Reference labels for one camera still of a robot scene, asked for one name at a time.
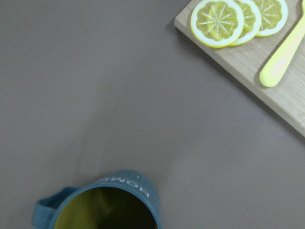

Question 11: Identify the blue cup with handle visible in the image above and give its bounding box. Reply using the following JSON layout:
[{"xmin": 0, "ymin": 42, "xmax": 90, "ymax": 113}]
[{"xmin": 31, "ymin": 170, "xmax": 162, "ymax": 229}]

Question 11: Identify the bamboo cutting board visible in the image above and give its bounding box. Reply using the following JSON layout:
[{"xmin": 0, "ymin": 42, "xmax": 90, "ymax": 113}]
[{"xmin": 174, "ymin": 0, "xmax": 305, "ymax": 135}]

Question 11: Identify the yellow plastic knife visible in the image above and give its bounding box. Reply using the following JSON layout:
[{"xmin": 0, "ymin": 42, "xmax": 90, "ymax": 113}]
[{"xmin": 259, "ymin": 1, "xmax": 305, "ymax": 87}]

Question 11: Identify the lemon slice middle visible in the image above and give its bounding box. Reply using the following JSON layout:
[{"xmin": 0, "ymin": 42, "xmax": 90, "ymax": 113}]
[{"xmin": 230, "ymin": 0, "xmax": 262, "ymax": 46}]

